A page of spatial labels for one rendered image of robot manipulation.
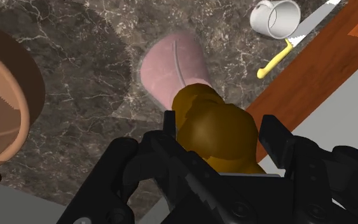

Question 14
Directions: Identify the pink cup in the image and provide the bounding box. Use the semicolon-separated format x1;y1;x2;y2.
139;32;214;111

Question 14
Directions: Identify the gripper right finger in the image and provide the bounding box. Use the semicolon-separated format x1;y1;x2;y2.
258;114;358;224

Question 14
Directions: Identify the white mug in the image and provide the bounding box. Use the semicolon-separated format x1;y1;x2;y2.
249;0;302;41

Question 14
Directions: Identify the dark yellow rounded figure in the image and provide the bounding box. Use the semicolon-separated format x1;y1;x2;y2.
171;83;266;174

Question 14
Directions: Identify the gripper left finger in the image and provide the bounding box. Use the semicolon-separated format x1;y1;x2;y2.
56;109;229;224

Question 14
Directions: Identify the brown wooden cabinet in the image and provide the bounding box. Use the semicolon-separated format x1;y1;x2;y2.
245;0;358;164

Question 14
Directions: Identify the yellow handled serrated knife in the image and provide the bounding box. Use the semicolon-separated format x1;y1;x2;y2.
256;0;342;80

